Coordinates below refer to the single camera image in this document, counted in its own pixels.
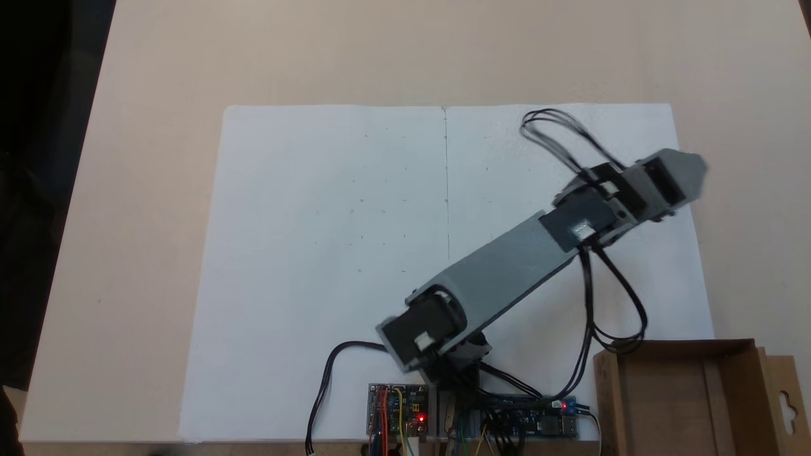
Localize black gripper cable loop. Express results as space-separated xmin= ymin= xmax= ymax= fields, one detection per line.
xmin=519 ymin=108 xmax=629 ymax=186

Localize coloured jumper wires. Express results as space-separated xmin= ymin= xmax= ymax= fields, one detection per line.
xmin=370 ymin=386 xmax=420 ymax=456

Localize black cable along table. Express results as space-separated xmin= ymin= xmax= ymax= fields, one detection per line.
xmin=305 ymin=341 xmax=388 ymax=455

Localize blue circuit board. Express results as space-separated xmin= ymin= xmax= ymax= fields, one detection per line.
xmin=444 ymin=393 xmax=581 ymax=440

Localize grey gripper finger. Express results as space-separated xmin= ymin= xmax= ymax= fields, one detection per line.
xmin=661 ymin=149 xmax=709 ymax=205

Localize brown cardboard box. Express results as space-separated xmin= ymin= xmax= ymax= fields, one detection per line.
xmin=592 ymin=339 xmax=811 ymax=456

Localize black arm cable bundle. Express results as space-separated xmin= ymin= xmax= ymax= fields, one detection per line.
xmin=478 ymin=244 xmax=649 ymax=456

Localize white paper sheet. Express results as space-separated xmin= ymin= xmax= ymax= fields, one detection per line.
xmin=179 ymin=103 xmax=715 ymax=444

